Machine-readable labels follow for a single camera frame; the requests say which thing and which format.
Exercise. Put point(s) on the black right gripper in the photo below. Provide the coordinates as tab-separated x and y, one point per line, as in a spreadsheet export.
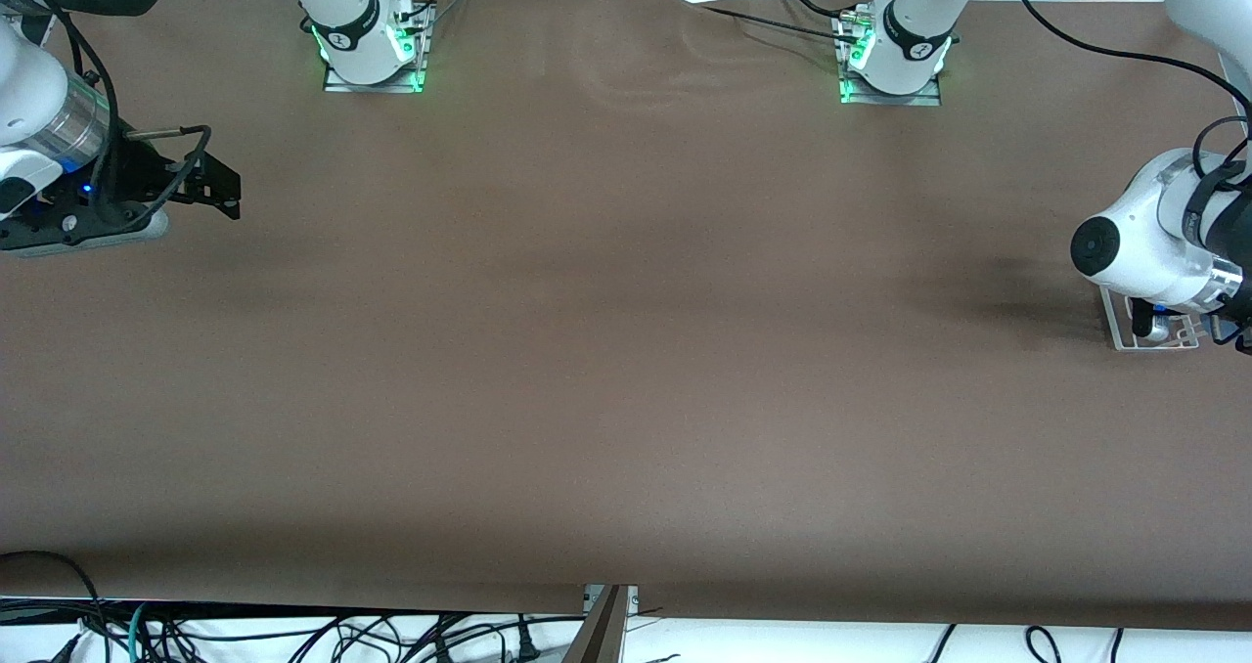
147	176

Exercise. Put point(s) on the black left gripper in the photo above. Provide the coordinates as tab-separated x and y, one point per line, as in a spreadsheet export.
1244	308

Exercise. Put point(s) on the black power plug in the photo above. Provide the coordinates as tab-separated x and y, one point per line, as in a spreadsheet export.
529	648

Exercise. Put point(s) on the aluminium table frame profile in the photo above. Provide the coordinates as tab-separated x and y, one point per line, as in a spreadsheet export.
602	643

